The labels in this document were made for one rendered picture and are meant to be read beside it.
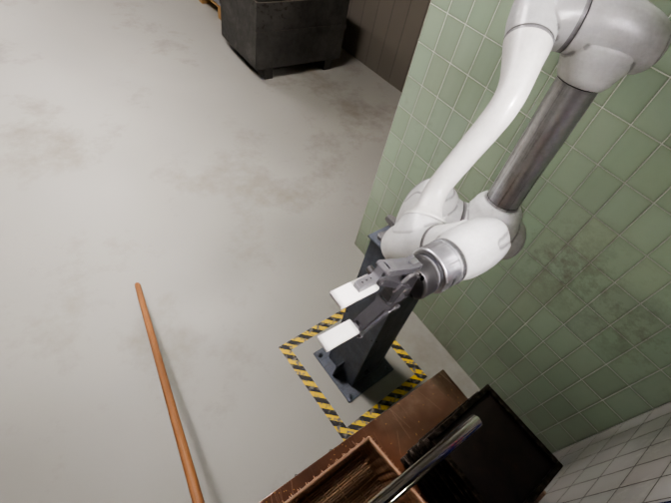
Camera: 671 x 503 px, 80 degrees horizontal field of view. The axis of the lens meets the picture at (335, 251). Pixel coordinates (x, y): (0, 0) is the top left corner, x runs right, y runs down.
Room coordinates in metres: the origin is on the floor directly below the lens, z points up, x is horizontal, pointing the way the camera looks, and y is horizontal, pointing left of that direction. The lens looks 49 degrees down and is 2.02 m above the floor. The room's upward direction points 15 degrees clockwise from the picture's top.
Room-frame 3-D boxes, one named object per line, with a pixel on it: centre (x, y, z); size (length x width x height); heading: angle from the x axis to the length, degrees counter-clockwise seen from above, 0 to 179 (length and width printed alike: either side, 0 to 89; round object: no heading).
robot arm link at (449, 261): (0.49, -0.18, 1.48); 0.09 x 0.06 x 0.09; 46
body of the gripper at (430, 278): (0.44, -0.13, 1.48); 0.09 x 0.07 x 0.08; 136
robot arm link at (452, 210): (1.01, -0.26, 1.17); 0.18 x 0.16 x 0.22; 85
